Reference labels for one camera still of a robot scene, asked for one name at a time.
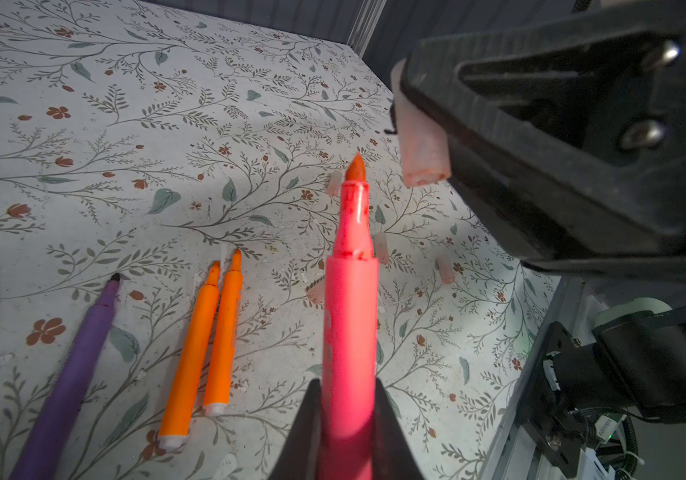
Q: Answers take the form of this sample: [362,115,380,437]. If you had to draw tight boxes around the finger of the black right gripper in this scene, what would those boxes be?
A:
[399,1,686,282]

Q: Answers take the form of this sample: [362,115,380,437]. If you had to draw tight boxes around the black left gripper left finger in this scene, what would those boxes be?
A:
[268,379,322,480]

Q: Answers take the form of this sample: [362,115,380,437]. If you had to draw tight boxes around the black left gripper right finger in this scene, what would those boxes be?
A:
[372,379,424,480]

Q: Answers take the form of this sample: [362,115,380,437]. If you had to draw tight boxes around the orange marker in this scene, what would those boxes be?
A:
[158,261,220,451]
[203,249,243,417]

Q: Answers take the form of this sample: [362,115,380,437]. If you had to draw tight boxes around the pink marker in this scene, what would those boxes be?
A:
[317,154,379,479]

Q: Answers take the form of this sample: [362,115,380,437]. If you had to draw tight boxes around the translucent pink pen cap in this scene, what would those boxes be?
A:
[391,59,451,188]

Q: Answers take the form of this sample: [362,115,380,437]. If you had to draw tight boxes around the purple marker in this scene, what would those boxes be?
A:
[10,273,121,479]

